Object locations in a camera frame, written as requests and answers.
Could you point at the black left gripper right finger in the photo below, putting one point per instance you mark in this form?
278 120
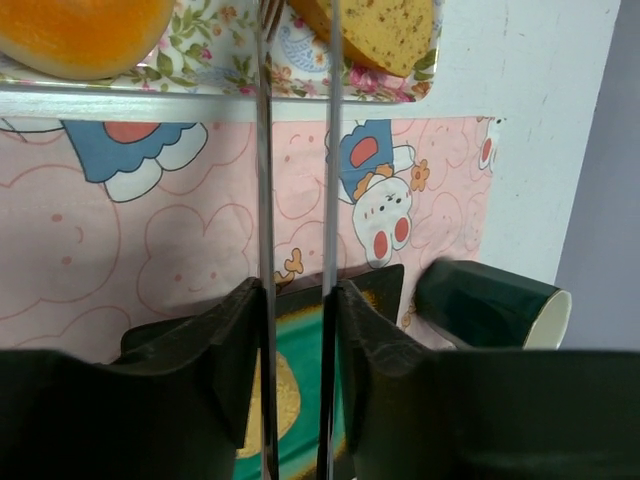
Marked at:
416 413

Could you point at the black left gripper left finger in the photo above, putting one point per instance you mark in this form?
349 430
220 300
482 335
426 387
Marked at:
174 406

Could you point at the small pale muffin bread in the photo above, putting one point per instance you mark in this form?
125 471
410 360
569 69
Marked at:
288 402

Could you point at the speckled bread slice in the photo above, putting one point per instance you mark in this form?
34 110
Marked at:
390 37

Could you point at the silver metal tongs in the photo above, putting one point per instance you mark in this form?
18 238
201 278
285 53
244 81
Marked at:
268 18

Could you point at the green white mug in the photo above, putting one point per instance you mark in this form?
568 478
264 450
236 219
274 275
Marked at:
474 305

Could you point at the black green square plate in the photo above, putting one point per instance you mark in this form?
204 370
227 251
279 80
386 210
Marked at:
299 329

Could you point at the pink bunny placemat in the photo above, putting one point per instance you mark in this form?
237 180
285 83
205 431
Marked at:
107 225

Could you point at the floral rectangular tray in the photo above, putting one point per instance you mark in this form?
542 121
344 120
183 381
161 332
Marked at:
208 49

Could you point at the ring donut bread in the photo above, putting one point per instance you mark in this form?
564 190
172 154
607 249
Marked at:
82 40

